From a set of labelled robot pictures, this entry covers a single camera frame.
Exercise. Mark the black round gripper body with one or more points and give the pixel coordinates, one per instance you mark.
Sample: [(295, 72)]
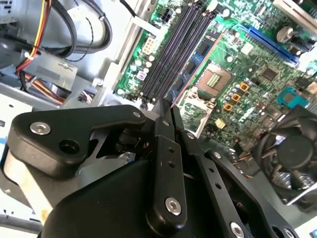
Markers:
[(111, 200)]

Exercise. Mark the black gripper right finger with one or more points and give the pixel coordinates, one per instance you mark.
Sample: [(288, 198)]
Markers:
[(213, 181)]

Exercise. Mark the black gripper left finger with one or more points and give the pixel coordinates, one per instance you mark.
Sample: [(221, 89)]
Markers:
[(47, 146)]

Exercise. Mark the blue RAM stick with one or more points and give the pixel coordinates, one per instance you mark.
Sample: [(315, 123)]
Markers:
[(190, 67)]

